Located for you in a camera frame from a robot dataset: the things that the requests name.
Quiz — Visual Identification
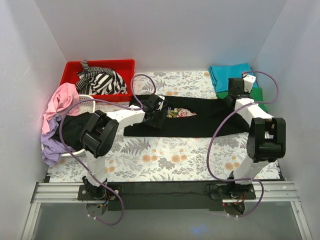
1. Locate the black floral print t shirt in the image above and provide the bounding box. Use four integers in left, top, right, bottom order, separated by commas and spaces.
123, 93, 251, 138

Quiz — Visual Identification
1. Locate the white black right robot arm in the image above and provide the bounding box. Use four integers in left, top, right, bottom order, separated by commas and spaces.
226, 75, 286, 199

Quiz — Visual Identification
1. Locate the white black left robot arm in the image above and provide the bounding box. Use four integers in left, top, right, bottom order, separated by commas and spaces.
79, 93, 168, 200

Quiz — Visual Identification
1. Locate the folded blue t shirt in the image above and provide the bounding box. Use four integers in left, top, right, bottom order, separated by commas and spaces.
208, 63, 252, 94

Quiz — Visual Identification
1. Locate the folded green t shirt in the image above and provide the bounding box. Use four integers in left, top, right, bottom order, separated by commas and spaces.
216, 87, 268, 113

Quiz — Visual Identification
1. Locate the floral patterned table mat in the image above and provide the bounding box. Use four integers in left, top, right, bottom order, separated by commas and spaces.
48, 71, 280, 183

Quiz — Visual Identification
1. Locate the white plastic laundry basket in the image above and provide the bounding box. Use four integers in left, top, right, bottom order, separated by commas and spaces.
41, 94, 96, 159

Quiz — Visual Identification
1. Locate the black white striped shirt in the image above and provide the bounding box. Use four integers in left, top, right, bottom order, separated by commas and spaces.
75, 60, 128, 96

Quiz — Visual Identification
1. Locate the black shirt in basket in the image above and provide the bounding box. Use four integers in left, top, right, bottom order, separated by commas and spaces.
62, 112, 92, 152

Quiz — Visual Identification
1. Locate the pink shirt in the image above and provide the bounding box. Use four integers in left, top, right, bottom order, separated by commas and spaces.
42, 82, 80, 135

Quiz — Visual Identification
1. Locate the red plastic bin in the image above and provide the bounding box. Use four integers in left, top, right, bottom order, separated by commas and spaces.
59, 59, 136, 103

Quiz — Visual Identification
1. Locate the lavender shirt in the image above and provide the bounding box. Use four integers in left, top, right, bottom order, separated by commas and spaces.
40, 113, 68, 167

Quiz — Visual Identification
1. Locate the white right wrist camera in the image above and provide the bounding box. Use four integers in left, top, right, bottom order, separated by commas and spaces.
242, 73, 256, 93

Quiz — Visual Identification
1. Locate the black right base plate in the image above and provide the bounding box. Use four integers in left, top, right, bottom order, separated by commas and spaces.
204, 182, 256, 200

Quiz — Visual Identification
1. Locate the aluminium frame rail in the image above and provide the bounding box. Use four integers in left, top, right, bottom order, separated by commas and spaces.
31, 181, 300, 203

